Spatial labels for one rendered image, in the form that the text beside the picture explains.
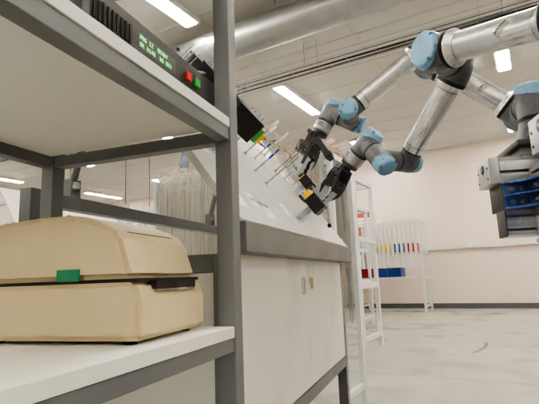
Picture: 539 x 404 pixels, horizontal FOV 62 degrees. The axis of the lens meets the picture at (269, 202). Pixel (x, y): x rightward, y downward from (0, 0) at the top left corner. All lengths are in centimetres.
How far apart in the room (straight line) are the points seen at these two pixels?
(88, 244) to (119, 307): 11
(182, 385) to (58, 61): 67
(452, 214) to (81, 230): 944
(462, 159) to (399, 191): 143
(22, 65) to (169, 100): 20
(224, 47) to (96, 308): 56
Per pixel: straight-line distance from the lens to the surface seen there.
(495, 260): 980
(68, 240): 73
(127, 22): 71
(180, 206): 312
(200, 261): 98
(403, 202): 1016
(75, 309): 72
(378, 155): 163
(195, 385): 101
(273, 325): 119
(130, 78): 65
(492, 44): 141
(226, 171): 88
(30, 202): 131
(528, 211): 170
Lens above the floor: 75
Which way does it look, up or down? 10 degrees up
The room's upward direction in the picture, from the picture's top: 2 degrees counter-clockwise
